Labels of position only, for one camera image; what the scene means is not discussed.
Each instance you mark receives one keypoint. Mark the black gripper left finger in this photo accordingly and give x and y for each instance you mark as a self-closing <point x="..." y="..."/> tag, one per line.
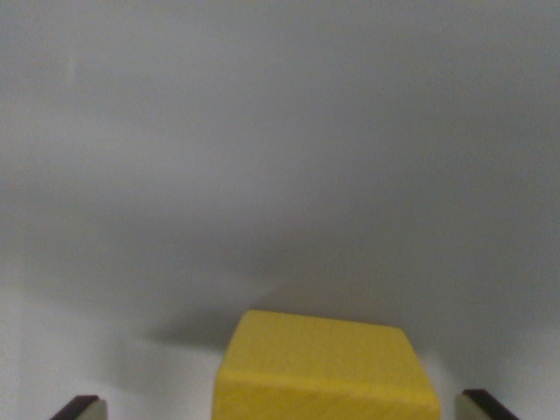
<point x="85" y="409"/>

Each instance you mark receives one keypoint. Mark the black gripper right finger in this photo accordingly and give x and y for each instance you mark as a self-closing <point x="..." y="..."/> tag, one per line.
<point x="479" y="407"/>

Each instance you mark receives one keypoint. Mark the yellow wooden cube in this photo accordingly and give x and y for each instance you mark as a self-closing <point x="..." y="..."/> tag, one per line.
<point x="324" y="367"/>

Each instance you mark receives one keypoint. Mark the white plastic tray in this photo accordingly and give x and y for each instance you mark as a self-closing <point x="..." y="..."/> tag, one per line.
<point x="280" y="153"/>

